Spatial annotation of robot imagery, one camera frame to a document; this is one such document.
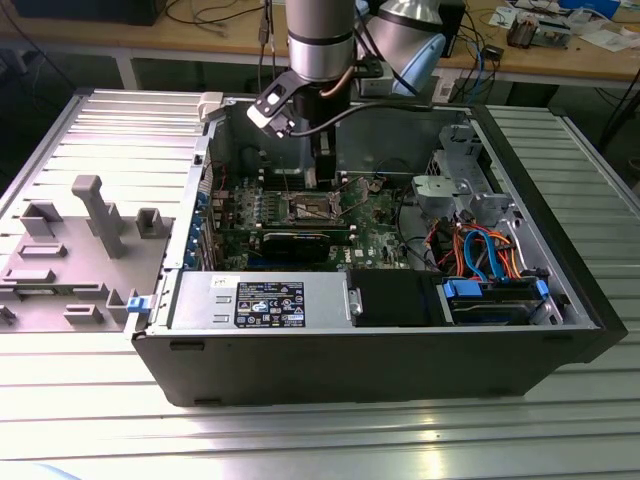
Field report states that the metal socket cover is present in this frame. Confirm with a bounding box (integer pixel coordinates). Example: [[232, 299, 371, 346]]
[[333, 175, 375, 214]]

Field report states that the CPU socket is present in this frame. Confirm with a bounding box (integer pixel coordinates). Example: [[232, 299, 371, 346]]
[[285, 191, 347, 225]]

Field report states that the beige plastic block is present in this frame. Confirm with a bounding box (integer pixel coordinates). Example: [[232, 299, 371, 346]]
[[197, 92, 225, 122]]

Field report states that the white label sheet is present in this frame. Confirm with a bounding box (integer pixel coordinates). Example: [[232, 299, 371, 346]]
[[432, 77, 457, 104]]

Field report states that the black graphics card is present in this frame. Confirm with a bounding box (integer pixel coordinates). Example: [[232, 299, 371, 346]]
[[258, 229, 334, 264]]

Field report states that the grey metal drive cage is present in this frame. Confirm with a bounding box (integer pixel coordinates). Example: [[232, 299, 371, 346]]
[[429, 123, 485, 177]]

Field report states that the green motherboard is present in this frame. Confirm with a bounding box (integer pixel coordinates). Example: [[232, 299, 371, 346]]
[[207, 169, 419, 275]]

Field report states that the wooden workbench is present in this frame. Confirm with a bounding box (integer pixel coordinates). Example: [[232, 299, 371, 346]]
[[0, 0, 640, 84]]

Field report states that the black tower box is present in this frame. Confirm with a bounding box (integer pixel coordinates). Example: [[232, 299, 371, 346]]
[[442, 0, 467, 59]]

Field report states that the blue expansion card retainer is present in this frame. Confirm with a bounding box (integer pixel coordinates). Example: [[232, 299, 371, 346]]
[[183, 178, 209, 271]]

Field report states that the black power supply label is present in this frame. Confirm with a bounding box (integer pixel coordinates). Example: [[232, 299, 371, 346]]
[[235, 280, 307, 330]]

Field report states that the white paper sheet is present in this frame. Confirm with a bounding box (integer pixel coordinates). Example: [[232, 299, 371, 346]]
[[489, 4, 531, 29], [579, 28, 634, 52]]

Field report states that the metal heatsink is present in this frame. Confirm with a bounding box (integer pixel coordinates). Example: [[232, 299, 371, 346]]
[[506, 13, 540, 50]]

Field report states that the grey power supply unit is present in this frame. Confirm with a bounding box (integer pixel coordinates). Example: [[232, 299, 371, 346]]
[[167, 271, 354, 332]]

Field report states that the loose circuit board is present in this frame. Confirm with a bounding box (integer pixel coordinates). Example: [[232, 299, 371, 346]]
[[537, 19, 572, 50]]

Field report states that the black PC case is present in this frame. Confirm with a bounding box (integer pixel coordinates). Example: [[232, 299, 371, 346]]
[[130, 91, 629, 409]]

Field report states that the large black box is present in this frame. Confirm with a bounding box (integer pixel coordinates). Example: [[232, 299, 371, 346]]
[[12, 0, 161, 27]]

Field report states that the hard disk in blue carrier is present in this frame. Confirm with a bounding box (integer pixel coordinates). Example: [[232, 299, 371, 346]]
[[438, 279, 550, 327]]

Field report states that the blue box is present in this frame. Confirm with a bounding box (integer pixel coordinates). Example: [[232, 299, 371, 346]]
[[558, 0, 622, 14]]

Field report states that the grey parts rack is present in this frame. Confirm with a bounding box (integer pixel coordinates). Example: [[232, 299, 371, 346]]
[[0, 174, 176, 334]]

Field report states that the black camera cable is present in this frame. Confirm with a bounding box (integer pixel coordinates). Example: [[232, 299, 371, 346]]
[[285, 101, 434, 139]]

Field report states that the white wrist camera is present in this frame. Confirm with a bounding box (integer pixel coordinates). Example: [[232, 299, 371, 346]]
[[246, 89, 296, 137]]

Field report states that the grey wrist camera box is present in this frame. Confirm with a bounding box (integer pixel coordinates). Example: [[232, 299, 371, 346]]
[[359, 59, 397, 98]]

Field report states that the black hanging cable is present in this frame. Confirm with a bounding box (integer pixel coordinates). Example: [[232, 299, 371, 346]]
[[255, 0, 281, 96]]

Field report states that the black wire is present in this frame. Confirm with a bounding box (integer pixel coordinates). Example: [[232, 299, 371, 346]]
[[396, 182, 435, 269]]

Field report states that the grey plastic drive bracket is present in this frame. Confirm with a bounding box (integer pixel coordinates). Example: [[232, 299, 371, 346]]
[[410, 174, 475, 222]]

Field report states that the blue cable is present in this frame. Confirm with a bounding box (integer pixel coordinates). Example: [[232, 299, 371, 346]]
[[474, 44, 494, 94]]

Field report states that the orange wire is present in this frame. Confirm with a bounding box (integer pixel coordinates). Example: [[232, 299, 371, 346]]
[[484, 227, 527, 279], [428, 222, 469, 269]]

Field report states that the blue flat wire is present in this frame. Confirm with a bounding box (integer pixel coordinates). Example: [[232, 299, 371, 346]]
[[463, 228, 489, 281], [479, 227, 507, 284]]

